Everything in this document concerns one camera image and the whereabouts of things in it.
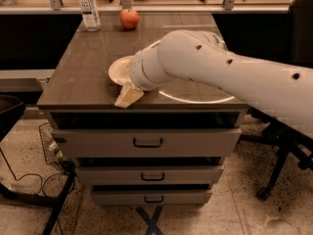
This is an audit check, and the top grey drawer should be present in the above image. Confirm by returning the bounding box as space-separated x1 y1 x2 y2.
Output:
53 128 241 158

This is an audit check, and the black office chair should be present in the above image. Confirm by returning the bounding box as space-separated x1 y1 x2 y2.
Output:
240 0 313 200

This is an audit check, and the blue tape cross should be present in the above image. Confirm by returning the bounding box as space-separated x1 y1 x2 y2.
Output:
136 207 164 235

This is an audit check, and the bottom grey drawer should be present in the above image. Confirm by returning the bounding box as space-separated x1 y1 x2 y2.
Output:
91 190 212 206

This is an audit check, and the middle grey drawer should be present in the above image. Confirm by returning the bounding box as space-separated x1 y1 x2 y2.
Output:
76 165 224 186

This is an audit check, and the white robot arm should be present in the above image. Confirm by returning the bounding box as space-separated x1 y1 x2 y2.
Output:
109 30 313 138

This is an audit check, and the white paper bowl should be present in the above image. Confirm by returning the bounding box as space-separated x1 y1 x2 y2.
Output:
109 56 133 86

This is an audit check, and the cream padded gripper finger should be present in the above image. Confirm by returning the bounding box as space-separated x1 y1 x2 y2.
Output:
114 82 144 109

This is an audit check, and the grey drawer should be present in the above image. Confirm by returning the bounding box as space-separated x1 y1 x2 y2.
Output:
76 165 224 186
91 190 212 206
53 128 241 158

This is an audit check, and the grey drawer cabinet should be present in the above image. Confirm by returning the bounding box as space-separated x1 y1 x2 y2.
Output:
38 12 248 193

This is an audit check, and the clear plastic water bottle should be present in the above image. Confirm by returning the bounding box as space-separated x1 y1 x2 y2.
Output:
78 0 101 31

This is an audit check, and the black cable on floor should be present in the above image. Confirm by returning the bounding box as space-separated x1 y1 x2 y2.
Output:
0 147 76 198

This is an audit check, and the wire mesh basket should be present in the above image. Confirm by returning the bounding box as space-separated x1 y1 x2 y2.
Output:
39 122 71 173

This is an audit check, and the red apple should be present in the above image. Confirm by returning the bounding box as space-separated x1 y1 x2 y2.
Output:
119 9 139 29

